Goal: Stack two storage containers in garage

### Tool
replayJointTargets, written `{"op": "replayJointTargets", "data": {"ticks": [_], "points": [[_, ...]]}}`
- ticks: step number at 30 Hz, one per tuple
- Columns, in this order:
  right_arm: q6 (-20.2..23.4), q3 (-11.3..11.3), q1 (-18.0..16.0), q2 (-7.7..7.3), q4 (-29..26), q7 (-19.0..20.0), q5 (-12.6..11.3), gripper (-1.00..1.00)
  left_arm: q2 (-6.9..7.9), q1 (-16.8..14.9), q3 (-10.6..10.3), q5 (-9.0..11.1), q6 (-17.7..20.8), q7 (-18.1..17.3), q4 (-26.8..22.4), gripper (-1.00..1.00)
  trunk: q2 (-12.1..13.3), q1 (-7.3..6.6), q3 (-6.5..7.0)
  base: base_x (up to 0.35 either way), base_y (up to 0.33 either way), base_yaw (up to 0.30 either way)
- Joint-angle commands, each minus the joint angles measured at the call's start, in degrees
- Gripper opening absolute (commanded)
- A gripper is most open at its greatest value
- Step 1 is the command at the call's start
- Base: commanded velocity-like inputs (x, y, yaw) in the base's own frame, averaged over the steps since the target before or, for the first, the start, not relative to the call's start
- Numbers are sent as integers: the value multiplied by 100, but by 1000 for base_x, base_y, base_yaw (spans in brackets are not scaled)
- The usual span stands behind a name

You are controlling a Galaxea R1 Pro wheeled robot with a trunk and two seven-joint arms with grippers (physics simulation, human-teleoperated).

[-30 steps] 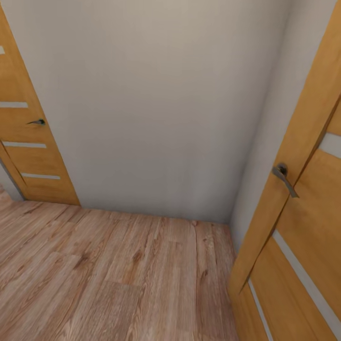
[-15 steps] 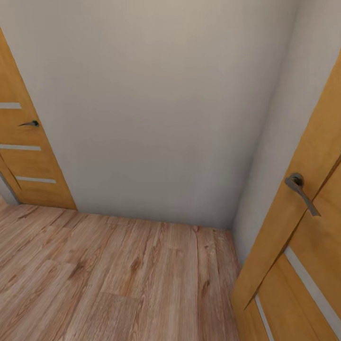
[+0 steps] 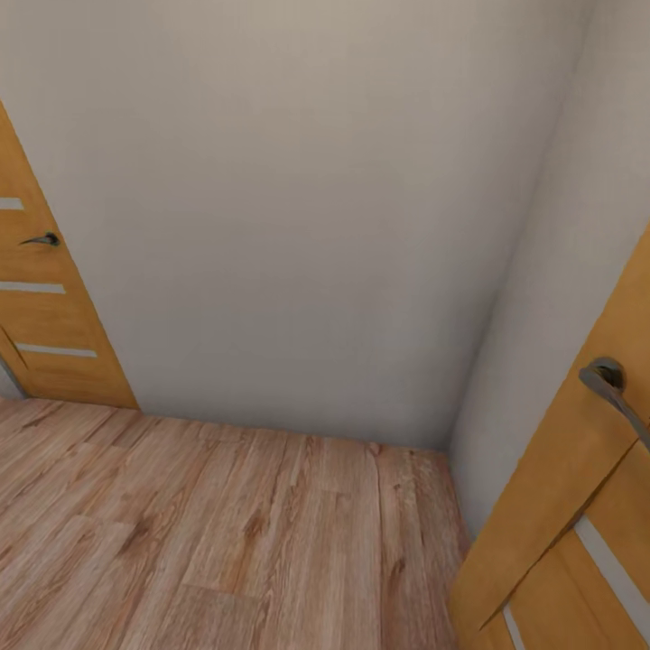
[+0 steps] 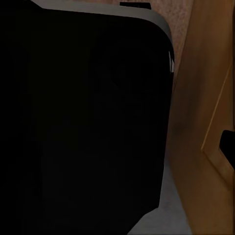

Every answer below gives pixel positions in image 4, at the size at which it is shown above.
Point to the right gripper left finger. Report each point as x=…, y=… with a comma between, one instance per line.
x=12, y=145

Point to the door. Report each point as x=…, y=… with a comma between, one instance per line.
x=203, y=106

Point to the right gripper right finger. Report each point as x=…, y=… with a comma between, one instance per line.
x=227, y=146

